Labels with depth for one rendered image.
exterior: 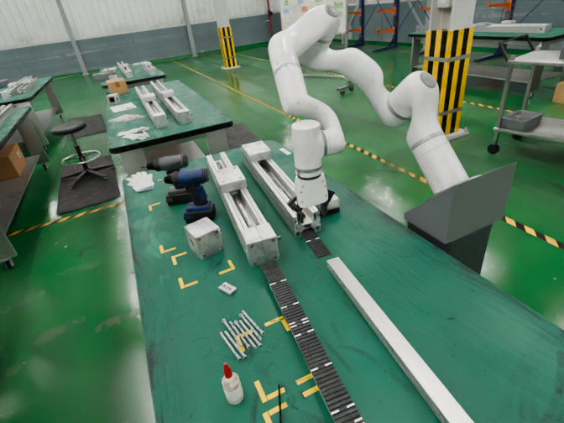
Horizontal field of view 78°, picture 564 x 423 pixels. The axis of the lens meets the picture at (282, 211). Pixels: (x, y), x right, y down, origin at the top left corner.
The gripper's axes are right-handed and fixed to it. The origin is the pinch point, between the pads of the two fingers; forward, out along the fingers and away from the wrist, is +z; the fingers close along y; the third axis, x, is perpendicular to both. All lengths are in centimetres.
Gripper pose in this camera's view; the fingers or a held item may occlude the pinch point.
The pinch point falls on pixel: (312, 215)
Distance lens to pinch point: 117.3
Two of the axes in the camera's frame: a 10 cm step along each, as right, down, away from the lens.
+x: -3.3, -4.6, 8.3
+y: 9.4, -2.6, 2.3
